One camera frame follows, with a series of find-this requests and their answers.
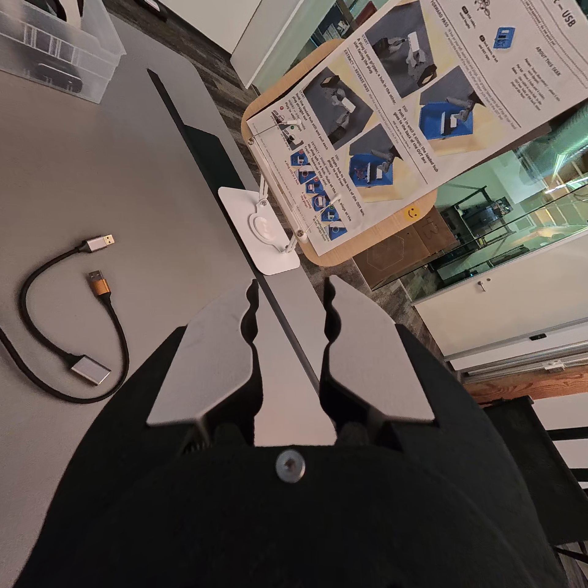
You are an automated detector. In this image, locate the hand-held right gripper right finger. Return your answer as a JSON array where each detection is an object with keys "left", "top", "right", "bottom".
[{"left": 319, "top": 275, "right": 436, "bottom": 445}]

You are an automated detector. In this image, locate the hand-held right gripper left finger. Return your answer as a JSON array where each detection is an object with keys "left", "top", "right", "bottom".
[{"left": 146, "top": 279, "right": 265, "bottom": 445}]

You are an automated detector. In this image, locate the black slanted panel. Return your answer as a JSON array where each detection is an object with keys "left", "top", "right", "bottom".
[{"left": 482, "top": 395, "right": 588, "bottom": 552}]

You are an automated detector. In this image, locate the white board stand base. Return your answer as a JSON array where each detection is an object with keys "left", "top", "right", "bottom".
[{"left": 218, "top": 177, "right": 309, "bottom": 276}]

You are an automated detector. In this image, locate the orange-plug USB cable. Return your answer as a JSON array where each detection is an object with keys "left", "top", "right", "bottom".
[{"left": 0, "top": 270, "right": 130, "bottom": 405}]

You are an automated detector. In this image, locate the brown cardboard box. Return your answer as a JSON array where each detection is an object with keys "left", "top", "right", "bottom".
[{"left": 354, "top": 207, "right": 460, "bottom": 290}]

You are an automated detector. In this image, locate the clear plastic bin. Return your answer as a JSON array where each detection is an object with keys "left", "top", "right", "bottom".
[{"left": 0, "top": 0, "right": 127, "bottom": 105}]

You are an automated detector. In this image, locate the silver-plug black USB cable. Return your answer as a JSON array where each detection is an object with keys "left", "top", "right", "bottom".
[{"left": 18, "top": 234, "right": 115, "bottom": 387}]

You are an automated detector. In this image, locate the wooden instruction board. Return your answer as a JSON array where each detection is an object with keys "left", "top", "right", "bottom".
[{"left": 241, "top": 0, "right": 588, "bottom": 267}]

